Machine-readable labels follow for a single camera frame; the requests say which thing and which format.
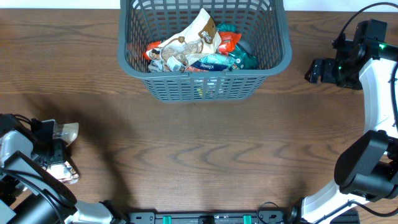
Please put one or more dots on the grey plastic basket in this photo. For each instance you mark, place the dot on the grey plastic basket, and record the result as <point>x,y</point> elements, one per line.
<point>265,35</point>

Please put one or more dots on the small white tissue packet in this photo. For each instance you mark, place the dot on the small white tissue packet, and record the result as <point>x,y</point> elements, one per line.
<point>218,59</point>

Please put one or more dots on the orange spaghetti packet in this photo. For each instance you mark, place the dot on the orange spaghetti packet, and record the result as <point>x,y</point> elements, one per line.
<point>228,43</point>

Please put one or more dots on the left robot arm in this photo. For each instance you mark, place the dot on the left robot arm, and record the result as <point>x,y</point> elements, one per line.
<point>36,168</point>

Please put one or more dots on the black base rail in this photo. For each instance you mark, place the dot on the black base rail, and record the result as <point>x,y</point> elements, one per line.
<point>270,215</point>

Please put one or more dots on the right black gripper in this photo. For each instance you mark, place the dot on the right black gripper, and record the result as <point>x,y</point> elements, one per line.
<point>315,70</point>

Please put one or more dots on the green Nescafe coffee bag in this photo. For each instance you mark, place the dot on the green Nescafe coffee bag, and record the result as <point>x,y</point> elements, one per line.
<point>244,60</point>

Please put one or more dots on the Kleenex tissue multipack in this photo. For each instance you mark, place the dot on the Kleenex tissue multipack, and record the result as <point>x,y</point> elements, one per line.
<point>196,67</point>

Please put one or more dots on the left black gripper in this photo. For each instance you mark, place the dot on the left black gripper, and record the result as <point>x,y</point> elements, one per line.
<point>61,152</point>

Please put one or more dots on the beige snack pouch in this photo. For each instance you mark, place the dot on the beige snack pouch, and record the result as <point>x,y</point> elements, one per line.
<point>60,165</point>
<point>198,40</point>

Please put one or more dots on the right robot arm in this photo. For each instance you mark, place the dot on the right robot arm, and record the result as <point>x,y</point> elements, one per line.
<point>367,170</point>

